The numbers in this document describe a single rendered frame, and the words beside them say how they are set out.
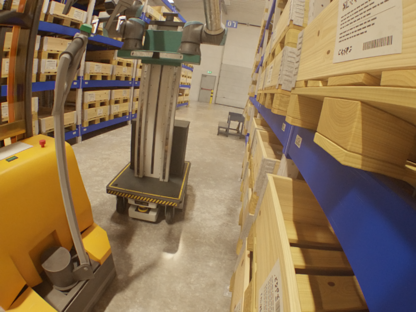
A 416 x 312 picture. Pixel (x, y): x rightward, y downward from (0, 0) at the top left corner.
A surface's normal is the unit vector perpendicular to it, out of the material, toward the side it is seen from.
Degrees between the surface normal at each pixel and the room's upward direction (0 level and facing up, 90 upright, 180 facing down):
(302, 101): 90
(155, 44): 90
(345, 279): 0
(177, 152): 90
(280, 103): 90
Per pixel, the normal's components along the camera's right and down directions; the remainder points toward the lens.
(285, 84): -0.18, 0.30
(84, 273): 0.53, 0.37
